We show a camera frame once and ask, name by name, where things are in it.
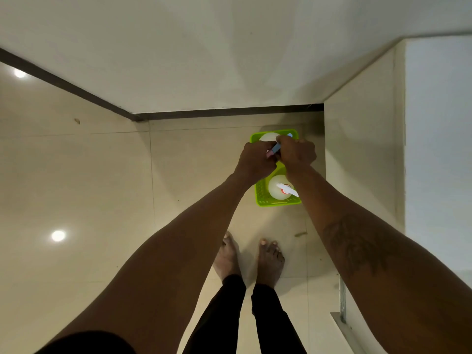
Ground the blue pen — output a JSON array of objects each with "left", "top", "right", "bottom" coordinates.
[{"left": 266, "top": 133, "right": 294, "bottom": 158}]

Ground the person's left black trouser leg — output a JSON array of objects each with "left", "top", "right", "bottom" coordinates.
[{"left": 182, "top": 274, "right": 247, "bottom": 354}]

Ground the person's right hand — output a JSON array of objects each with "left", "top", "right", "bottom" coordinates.
[{"left": 276, "top": 135, "right": 317, "bottom": 176}]

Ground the person's left hand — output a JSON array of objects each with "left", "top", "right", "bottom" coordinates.
[{"left": 234, "top": 141, "right": 278, "bottom": 183}]

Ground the person's left forearm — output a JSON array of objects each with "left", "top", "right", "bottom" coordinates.
[{"left": 37, "top": 172, "right": 255, "bottom": 354}]

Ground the person's black trouser leg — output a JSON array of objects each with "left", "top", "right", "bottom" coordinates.
[
  {"left": 182, "top": 274, "right": 247, "bottom": 354},
  {"left": 251, "top": 284, "right": 307, "bottom": 354}
]

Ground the dark skirting strip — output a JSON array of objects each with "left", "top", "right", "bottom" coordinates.
[{"left": 0, "top": 47, "right": 324, "bottom": 122}]

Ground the person's right foot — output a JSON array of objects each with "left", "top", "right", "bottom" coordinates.
[{"left": 256, "top": 239, "right": 285, "bottom": 289}]

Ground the person's black sleeve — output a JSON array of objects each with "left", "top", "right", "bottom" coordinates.
[{"left": 35, "top": 331, "right": 137, "bottom": 354}]

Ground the white spray bottle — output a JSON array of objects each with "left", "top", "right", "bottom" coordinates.
[{"left": 268, "top": 175, "right": 299, "bottom": 201}]

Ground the person's right forearm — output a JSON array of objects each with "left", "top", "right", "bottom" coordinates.
[{"left": 286, "top": 164, "right": 472, "bottom": 354}]

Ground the person's right black trouser leg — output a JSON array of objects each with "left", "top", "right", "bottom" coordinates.
[{"left": 251, "top": 284, "right": 307, "bottom": 354}]

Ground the green plastic basket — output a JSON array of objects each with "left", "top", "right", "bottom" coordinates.
[{"left": 250, "top": 129, "right": 302, "bottom": 207}]

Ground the person's foot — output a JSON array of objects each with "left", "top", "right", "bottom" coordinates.
[
  {"left": 213, "top": 232, "right": 242, "bottom": 282},
  {"left": 256, "top": 239, "right": 285, "bottom": 289}
]

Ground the person's left foot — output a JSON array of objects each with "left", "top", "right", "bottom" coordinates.
[{"left": 213, "top": 232, "right": 242, "bottom": 282}]

